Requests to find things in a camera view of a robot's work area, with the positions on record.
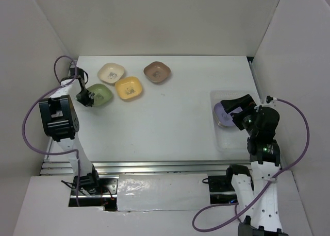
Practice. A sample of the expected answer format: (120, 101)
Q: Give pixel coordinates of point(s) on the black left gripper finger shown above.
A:
(90, 98)
(82, 97)

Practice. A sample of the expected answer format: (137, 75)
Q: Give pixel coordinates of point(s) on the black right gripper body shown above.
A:
(249, 121)

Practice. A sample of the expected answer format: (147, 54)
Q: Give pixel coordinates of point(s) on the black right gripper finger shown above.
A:
(243, 102)
(238, 119)

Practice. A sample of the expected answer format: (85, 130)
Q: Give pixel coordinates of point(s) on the purple plate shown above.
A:
(219, 114)

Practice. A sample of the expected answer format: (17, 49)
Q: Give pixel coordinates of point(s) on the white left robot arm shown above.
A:
(60, 122)

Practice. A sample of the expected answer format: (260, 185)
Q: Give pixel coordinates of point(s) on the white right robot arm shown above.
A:
(256, 187)

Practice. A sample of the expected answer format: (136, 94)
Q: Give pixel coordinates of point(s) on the clear plastic bin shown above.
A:
(230, 140)

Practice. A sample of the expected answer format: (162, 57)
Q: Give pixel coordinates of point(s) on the cream plate back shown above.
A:
(110, 73)

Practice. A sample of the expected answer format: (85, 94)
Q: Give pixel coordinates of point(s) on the yellow plate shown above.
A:
(128, 88)

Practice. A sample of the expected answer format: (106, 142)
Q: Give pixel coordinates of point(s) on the brown plate back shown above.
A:
(157, 72)

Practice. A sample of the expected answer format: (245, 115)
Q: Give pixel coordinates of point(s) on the white cover panel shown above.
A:
(168, 192)

